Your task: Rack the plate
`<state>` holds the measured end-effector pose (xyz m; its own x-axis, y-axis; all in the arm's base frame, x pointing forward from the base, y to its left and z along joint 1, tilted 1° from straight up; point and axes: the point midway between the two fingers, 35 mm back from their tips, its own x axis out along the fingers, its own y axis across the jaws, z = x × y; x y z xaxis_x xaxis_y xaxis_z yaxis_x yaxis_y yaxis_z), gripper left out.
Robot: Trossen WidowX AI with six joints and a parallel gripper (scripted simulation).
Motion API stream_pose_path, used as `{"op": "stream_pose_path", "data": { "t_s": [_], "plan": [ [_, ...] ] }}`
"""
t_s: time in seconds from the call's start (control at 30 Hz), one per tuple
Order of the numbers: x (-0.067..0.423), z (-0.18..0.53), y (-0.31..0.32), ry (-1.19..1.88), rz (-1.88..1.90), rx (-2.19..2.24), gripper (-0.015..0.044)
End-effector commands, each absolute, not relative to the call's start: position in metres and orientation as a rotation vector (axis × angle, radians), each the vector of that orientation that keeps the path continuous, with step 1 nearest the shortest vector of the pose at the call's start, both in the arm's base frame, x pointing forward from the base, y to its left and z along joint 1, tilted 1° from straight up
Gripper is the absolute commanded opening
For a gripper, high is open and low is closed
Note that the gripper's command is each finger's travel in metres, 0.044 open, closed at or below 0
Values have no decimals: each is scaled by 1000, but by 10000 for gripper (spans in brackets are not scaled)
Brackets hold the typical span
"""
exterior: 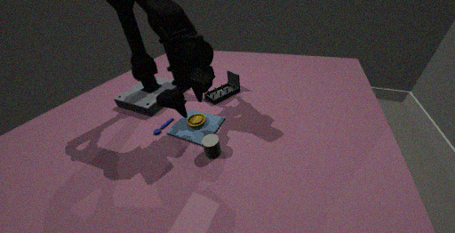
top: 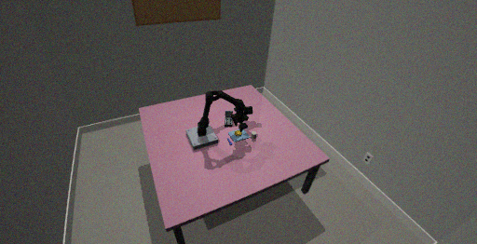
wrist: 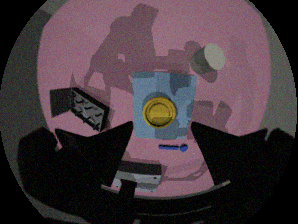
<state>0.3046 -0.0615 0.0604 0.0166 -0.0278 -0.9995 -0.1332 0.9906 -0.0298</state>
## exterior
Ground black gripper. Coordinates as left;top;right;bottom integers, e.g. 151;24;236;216
156;63;203;118

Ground yellow round plate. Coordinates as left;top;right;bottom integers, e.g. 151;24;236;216
187;114;206;127

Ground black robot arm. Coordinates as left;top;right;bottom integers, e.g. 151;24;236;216
107;0;215;93

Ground blue spoon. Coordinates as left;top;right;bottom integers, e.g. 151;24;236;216
154;118;173;135

